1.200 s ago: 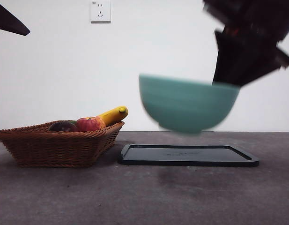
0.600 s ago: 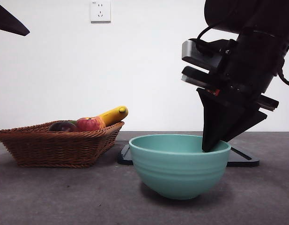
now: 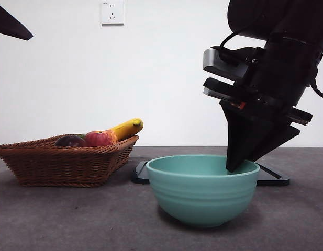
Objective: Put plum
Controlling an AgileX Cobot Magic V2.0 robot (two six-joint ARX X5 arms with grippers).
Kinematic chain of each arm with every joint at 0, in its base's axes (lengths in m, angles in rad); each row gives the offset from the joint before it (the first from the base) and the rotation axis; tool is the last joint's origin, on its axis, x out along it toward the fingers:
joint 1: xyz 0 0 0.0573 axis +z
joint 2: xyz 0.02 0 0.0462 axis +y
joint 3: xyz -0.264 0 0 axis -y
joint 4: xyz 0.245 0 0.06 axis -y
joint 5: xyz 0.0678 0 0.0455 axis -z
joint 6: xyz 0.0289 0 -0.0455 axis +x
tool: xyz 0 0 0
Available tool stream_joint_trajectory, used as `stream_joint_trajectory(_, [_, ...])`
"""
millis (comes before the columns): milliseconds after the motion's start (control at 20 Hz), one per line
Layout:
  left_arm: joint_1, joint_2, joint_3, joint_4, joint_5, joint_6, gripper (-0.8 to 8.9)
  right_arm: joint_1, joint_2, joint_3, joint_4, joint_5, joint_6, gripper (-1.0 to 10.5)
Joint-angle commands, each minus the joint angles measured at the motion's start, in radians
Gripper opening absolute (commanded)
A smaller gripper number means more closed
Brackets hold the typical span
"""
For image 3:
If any black cable loop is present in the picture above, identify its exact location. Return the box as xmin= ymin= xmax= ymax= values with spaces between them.
xmin=309 ymin=65 xmax=323 ymax=100

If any thin black cable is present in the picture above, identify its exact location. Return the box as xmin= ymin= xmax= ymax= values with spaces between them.
xmin=219 ymin=30 xmax=246 ymax=63

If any red yellow apple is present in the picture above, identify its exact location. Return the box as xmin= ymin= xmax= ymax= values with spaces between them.
xmin=84 ymin=130 xmax=119 ymax=147

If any brown wicker basket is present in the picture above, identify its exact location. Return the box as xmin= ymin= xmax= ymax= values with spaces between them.
xmin=0 ymin=134 xmax=140 ymax=188

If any yellow banana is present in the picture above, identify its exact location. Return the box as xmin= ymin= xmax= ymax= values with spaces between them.
xmin=108 ymin=117 xmax=144 ymax=142

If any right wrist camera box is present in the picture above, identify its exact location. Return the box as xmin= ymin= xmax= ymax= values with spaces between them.
xmin=202 ymin=46 xmax=256 ymax=79

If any white wall socket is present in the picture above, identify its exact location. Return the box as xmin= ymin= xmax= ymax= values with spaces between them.
xmin=100 ymin=1 xmax=125 ymax=26

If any black rectangular tray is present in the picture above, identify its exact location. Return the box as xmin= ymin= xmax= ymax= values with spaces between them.
xmin=131 ymin=160 xmax=291 ymax=187

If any teal ribbed bowl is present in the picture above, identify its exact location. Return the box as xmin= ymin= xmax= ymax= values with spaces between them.
xmin=145 ymin=154 xmax=261 ymax=227

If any dark red plum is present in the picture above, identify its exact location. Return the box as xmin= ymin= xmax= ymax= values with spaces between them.
xmin=54 ymin=135 xmax=87 ymax=148

